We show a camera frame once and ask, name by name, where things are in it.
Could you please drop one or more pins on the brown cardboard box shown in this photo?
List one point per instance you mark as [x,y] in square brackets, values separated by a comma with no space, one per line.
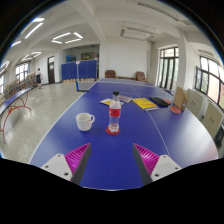
[180,98]

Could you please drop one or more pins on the dark door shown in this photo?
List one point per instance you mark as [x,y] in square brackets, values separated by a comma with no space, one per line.
[51,70]

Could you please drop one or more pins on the bright white-framed window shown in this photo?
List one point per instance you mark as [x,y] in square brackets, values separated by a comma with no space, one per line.
[22,71]

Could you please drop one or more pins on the tall dark-framed window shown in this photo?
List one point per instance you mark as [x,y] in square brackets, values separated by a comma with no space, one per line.
[167,68]

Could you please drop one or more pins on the yellow book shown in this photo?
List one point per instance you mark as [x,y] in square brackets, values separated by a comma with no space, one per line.
[144,103]

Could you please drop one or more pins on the white mug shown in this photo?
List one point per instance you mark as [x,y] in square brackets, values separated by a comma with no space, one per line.
[83,122]

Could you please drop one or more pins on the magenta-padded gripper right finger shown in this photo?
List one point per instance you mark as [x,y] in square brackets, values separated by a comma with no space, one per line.
[161,166]

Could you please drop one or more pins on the shelf unit with books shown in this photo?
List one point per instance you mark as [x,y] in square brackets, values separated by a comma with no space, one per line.
[18,85]

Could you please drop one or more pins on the blue red-legged table tennis table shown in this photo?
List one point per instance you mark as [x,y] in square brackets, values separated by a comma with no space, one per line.
[11,100]

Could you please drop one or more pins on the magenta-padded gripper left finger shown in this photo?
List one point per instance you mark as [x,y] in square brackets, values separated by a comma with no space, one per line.
[61,165]

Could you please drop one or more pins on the clear red-labelled drink bottle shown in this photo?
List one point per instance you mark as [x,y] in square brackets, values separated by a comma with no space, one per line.
[114,113]

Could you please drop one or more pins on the table tennis net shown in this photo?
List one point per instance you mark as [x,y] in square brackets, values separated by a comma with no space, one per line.
[86,86]

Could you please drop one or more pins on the wide dark-framed window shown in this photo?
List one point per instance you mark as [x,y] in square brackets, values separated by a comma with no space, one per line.
[210,81]

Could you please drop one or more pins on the red table tennis paddle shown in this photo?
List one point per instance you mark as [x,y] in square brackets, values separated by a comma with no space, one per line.
[167,100]
[175,109]

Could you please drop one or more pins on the white cabinet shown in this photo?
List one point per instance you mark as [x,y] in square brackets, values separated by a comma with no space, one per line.
[194,103]
[211,120]

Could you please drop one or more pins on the group of ceiling lights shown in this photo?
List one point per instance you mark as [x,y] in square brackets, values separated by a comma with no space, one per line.
[66,37]

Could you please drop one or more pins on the black paddle case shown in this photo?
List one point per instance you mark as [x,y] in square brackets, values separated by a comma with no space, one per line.
[159,101]

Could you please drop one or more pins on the framed wall picture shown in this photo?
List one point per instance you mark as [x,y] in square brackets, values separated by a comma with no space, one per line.
[89,56]

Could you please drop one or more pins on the person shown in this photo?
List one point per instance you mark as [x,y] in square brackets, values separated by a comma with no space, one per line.
[39,78]

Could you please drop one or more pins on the ceiling air conditioner unit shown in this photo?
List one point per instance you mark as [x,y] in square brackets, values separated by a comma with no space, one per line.
[138,33]

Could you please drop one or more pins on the brown armchair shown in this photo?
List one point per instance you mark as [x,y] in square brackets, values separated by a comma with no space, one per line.
[140,76]
[110,74]

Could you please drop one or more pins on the grey booklet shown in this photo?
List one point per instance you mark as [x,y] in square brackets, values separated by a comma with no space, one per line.
[126,98]

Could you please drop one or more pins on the blue folded table tennis tables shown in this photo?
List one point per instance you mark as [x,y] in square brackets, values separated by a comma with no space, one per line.
[80,70]

